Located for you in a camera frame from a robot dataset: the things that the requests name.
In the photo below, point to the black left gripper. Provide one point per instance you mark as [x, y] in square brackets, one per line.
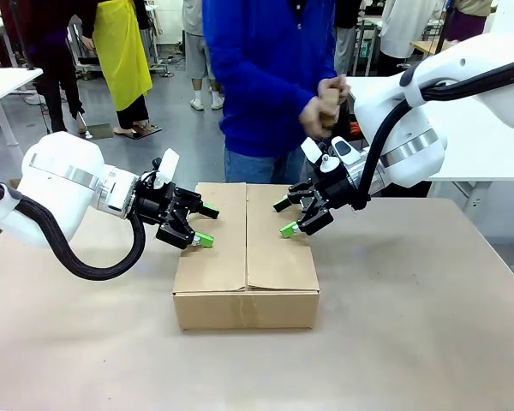
[154, 199]

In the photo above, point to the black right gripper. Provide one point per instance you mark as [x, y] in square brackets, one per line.
[334, 188]

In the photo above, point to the brown cardboard box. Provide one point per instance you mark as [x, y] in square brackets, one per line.
[240, 308]

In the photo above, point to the brown packing tape roll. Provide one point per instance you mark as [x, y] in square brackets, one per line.
[333, 99]

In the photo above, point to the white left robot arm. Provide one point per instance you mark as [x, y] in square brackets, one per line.
[60, 171]

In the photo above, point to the person's right forearm blue sleeve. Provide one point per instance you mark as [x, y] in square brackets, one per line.
[274, 124]

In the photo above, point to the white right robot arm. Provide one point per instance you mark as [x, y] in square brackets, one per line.
[454, 60]

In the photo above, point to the person's left forearm blue sleeve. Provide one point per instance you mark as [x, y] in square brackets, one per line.
[327, 68]

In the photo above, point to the person's right hand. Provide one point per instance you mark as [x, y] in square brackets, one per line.
[314, 115]

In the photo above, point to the person's left hand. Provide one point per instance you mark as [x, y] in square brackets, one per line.
[332, 83]

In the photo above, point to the person's blue jeans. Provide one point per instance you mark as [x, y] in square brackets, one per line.
[248, 169]

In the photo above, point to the black bag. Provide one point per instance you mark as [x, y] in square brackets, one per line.
[344, 122]

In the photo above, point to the person's blue sweater torso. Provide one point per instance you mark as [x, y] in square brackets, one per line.
[257, 64]

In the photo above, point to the person in grey shorts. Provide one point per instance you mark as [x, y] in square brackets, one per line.
[195, 55]

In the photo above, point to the person in grey trousers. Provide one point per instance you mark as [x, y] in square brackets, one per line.
[344, 47]

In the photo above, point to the metal shelf cart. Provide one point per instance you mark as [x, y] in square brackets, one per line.
[368, 47]

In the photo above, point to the person in yellow apron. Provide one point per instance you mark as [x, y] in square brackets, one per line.
[120, 51]

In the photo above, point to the wooden work table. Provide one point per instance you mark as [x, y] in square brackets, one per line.
[428, 46]

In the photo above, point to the person in white shirt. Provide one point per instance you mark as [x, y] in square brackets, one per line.
[407, 25]

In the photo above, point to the person in dark purple clothes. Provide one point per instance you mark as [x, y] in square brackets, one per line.
[53, 43]

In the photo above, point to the white table with thin legs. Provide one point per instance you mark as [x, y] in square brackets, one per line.
[4, 83]

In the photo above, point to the person in purple skirt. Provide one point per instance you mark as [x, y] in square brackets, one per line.
[464, 21]

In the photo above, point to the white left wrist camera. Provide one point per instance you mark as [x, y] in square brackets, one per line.
[169, 164]

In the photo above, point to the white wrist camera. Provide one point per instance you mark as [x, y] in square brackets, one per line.
[169, 164]
[312, 150]

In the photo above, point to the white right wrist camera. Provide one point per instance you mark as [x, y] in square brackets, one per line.
[312, 150]

